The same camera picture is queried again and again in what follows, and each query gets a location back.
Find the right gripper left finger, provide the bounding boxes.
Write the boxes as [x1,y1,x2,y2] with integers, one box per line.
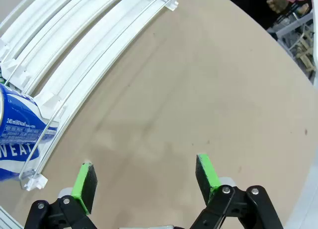
[24,161,99,229]

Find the white can dispenser rack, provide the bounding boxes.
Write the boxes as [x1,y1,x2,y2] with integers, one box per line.
[0,0,180,191]

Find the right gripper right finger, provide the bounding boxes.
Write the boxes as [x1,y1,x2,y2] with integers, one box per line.
[190,153,284,229]

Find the person's left hand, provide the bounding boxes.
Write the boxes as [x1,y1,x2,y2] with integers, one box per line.
[266,0,291,13]

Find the blue Pocari Sweat can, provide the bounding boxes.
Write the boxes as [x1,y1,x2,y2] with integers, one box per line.
[0,84,58,182]

